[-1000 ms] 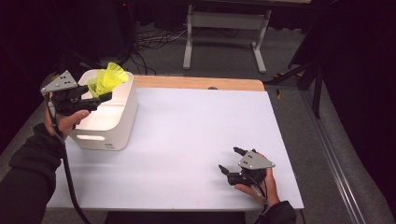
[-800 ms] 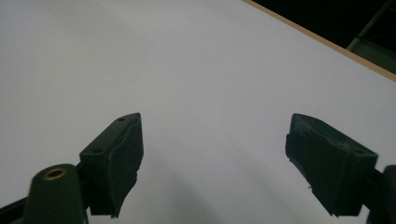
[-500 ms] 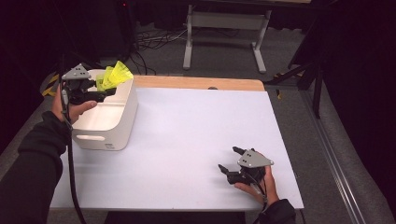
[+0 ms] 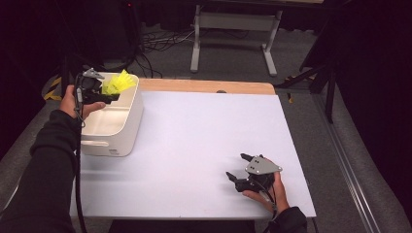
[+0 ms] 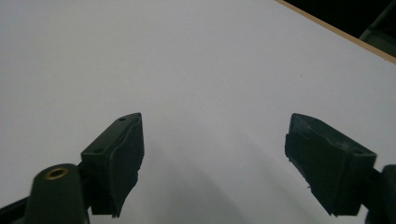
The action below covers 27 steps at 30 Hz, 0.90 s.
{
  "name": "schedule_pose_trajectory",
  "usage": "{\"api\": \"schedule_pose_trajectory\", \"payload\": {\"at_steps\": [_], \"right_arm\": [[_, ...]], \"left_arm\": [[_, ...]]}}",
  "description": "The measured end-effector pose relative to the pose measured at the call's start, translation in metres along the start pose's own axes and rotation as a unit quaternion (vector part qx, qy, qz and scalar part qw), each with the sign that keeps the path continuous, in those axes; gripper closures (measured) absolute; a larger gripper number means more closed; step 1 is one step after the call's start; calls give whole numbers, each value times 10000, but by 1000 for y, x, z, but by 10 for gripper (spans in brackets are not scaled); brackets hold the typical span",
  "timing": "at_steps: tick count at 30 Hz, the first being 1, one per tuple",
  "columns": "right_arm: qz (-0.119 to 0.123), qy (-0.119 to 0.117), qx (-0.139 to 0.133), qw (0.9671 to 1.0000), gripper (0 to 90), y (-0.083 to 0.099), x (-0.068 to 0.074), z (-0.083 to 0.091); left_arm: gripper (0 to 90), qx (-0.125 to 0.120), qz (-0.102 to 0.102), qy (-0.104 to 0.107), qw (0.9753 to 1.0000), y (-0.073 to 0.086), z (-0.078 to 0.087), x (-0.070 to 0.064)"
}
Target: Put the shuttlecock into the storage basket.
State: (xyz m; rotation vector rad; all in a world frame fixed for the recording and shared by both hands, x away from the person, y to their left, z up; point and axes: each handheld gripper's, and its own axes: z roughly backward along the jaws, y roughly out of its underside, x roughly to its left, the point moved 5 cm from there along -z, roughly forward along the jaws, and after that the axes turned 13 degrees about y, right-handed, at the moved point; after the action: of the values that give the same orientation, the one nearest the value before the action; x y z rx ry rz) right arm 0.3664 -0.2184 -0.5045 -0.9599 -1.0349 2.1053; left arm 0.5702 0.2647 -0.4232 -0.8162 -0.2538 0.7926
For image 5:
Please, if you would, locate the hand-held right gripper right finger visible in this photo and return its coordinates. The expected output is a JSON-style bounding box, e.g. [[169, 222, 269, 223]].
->
[[284, 112, 378, 217]]

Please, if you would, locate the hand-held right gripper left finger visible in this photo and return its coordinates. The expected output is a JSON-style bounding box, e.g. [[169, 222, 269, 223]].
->
[[80, 112, 146, 218]]

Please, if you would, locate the wooden table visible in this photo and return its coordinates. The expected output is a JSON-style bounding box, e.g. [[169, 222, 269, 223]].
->
[[274, 0, 396, 65]]

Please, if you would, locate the aluminium rail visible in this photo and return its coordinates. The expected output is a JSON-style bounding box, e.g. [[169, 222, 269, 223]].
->
[[359, 0, 396, 58]]

